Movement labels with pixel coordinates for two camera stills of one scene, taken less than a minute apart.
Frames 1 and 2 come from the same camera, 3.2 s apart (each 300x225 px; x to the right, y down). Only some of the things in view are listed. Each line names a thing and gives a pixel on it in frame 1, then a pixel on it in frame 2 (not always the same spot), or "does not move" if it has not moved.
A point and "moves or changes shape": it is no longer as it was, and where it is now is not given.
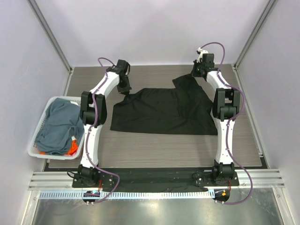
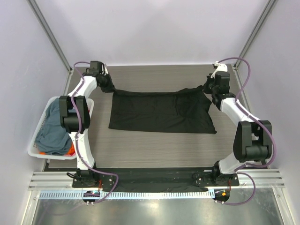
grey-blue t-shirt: x=62 y=122 does not move
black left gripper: x=124 y=91 -> x=110 y=88
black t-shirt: x=183 y=109 moves or changes shape
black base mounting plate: x=156 y=181 does not move
